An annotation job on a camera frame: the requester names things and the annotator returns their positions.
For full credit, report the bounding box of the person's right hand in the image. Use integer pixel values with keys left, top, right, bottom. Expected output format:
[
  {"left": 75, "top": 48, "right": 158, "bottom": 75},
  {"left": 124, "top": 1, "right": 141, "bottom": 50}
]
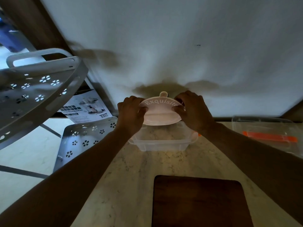
[{"left": 173, "top": 90, "right": 215, "bottom": 135}]

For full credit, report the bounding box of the person's left hand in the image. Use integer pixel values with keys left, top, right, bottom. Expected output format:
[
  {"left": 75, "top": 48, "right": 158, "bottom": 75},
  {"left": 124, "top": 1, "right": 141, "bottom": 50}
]
[{"left": 116, "top": 96, "right": 149, "bottom": 137}]

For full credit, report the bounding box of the pink round lid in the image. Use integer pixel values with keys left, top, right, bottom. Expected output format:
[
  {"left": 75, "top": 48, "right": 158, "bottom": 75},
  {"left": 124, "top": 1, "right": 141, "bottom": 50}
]
[{"left": 138, "top": 91, "right": 185, "bottom": 126}]

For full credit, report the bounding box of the person's right forearm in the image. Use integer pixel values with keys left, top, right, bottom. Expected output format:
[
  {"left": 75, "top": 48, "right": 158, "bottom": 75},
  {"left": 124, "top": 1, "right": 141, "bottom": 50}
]
[{"left": 200, "top": 122, "right": 303, "bottom": 225}]

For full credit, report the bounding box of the person's left forearm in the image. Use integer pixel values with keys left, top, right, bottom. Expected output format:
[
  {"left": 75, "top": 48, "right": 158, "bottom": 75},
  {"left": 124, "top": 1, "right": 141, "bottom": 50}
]
[{"left": 0, "top": 128, "right": 133, "bottom": 227}]

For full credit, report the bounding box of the clear plastic container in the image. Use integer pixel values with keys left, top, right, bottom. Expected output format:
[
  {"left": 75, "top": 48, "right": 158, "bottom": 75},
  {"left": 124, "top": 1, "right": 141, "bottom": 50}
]
[{"left": 128, "top": 122, "right": 199, "bottom": 152}]

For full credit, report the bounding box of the printed product box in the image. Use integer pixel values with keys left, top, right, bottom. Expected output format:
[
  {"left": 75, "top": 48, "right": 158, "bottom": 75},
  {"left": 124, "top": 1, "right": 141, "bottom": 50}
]
[{"left": 57, "top": 89, "right": 113, "bottom": 124}]

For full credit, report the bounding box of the white perforated shelf panel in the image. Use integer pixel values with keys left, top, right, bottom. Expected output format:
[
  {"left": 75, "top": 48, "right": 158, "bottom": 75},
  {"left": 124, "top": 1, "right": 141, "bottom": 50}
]
[{"left": 53, "top": 116, "right": 118, "bottom": 173}]

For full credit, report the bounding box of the dark wooden cutting board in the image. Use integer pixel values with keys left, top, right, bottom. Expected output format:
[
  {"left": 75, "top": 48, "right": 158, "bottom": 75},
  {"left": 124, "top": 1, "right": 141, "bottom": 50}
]
[{"left": 151, "top": 175, "right": 254, "bottom": 227}]

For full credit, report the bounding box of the clear container with orange clip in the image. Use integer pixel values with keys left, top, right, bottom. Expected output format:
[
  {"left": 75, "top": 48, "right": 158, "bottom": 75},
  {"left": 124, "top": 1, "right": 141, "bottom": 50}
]
[{"left": 232, "top": 116, "right": 303, "bottom": 159}]

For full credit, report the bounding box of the white perforated corner shelf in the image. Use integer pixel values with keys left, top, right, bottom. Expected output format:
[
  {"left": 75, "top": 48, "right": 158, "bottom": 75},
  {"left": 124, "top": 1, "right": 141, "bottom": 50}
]
[{"left": 0, "top": 48, "right": 89, "bottom": 150}]

